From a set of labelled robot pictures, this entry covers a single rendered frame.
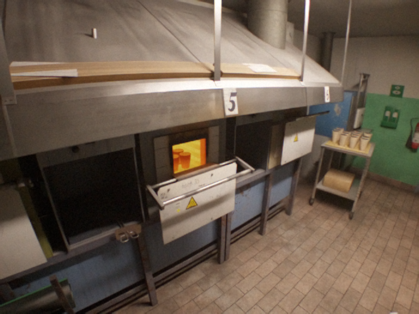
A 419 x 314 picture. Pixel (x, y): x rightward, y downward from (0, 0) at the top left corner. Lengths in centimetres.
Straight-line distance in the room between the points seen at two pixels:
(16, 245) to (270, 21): 244
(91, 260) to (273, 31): 238
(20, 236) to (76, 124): 58
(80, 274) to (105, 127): 104
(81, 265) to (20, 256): 45
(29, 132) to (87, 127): 18
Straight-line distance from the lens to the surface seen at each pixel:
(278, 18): 239
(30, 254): 123
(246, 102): 123
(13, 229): 116
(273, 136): 207
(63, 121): 82
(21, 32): 126
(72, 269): 158
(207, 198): 147
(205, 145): 147
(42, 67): 92
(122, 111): 86
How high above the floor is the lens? 171
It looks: 21 degrees down
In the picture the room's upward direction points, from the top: straight up
